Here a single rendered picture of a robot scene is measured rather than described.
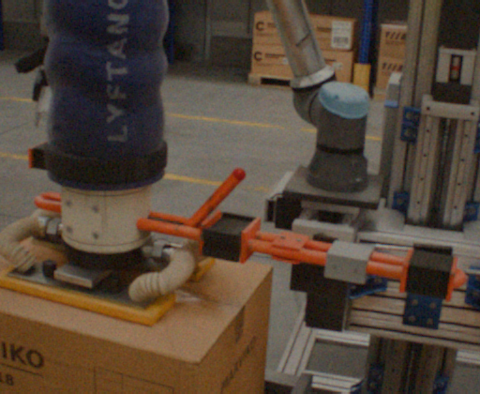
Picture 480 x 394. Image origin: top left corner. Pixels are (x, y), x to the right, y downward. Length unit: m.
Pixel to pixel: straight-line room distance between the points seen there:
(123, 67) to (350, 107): 0.63
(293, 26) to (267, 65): 6.83
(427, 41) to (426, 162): 0.29
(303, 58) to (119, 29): 0.67
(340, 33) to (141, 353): 7.34
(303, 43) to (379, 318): 0.69
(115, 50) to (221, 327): 0.50
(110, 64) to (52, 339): 0.48
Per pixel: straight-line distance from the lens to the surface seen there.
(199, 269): 1.39
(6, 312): 1.30
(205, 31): 10.01
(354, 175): 1.69
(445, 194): 1.82
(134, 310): 1.24
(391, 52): 8.24
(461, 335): 1.80
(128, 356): 1.20
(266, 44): 8.52
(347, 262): 1.18
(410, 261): 1.17
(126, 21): 1.18
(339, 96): 1.64
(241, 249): 1.22
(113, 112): 1.21
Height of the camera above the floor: 1.56
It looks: 19 degrees down
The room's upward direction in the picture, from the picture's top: 3 degrees clockwise
